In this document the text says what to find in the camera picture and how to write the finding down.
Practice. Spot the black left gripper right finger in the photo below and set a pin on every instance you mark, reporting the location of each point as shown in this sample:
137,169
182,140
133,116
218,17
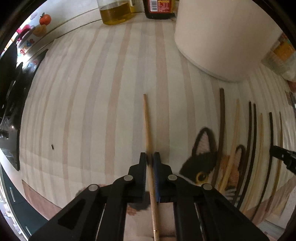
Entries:
201,212

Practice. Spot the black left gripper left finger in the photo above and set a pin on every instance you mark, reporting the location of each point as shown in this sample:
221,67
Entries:
98,213

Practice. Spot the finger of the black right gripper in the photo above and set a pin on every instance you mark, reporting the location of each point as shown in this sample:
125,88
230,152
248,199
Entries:
288,157

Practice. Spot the dark brown chopstick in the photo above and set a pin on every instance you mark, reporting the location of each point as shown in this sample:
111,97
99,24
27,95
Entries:
221,137

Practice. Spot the black chopstick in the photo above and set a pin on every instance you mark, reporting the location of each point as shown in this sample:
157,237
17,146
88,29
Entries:
244,157
250,163

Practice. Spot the striped cat placemat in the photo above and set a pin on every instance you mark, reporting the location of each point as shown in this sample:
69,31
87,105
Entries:
83,117

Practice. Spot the white cylindrical utensil holder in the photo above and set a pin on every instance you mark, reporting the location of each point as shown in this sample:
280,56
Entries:
225,39

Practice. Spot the black gas stove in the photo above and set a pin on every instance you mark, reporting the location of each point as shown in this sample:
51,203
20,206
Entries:
16,81

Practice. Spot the dark soy sauce bottle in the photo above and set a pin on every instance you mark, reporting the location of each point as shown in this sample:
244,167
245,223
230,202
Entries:
159,9

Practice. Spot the orange fruit magnet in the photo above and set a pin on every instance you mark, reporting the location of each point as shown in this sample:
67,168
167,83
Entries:
45,19

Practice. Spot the glass oil dispenser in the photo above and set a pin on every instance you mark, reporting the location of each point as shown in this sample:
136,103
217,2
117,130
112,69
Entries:
114,12

